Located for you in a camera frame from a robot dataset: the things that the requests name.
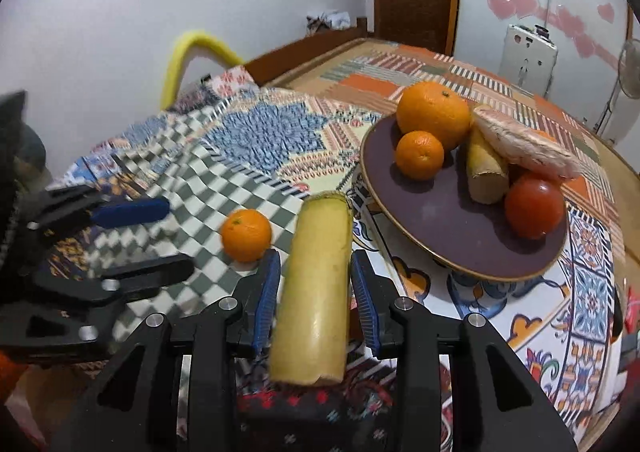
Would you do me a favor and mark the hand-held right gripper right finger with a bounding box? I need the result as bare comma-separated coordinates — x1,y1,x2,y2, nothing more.
349,249,578,452

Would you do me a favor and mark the standing fan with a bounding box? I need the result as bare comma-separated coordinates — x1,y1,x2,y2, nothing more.
597,38,640,133

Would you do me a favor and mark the long sugarcane piece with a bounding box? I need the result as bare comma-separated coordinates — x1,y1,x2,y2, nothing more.
269,192,355,387

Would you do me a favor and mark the raw meat slice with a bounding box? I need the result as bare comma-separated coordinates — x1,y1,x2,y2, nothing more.
472,105,583,179

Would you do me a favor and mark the short sugarcane piece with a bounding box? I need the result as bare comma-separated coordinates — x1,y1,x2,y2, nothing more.
466,125,511,205

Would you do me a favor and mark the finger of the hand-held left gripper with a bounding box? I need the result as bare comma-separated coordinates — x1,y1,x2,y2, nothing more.
22,185,172,239
0,253,195,364

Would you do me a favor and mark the pile of clothes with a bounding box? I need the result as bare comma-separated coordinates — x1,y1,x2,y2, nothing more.
306,9,352,33

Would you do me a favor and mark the large orange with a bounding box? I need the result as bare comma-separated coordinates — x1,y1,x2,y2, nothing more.
396,81,473,151

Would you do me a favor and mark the wooden headboard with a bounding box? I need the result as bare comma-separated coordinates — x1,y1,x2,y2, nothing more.
244,16,371,86

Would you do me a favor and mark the white appliance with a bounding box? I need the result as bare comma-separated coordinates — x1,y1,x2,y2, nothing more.
497,22,558,100

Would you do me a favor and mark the red tomato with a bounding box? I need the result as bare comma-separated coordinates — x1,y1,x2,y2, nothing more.
504,175,566,239

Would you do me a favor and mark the small mandarin orange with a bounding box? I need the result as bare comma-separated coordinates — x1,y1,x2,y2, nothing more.
395,131,445,181
220,209,273,263

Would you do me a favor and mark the yellow foam tube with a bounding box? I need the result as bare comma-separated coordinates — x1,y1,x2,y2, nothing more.
160,31,246,110

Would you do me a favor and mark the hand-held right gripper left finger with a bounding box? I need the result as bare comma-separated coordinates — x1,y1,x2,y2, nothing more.
50,249,283,452

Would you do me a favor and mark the dark purple plate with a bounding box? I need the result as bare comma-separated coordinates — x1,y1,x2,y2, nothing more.
360,115,571,283

